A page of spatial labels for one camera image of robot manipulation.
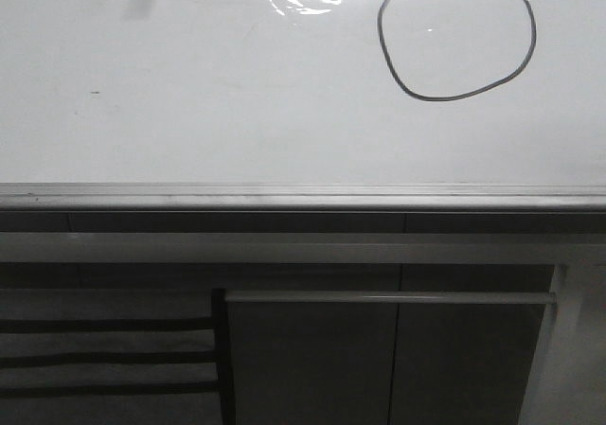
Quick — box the white whiteboard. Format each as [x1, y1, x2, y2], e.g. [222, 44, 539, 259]
[1, 0, 605, 211]

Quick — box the white metal whiteboard stand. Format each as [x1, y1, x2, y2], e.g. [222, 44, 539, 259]
[1, 232, 605, 424]

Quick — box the grey black-striped fabric bin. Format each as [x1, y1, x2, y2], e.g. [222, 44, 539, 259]
[1, 289, 235, 424]

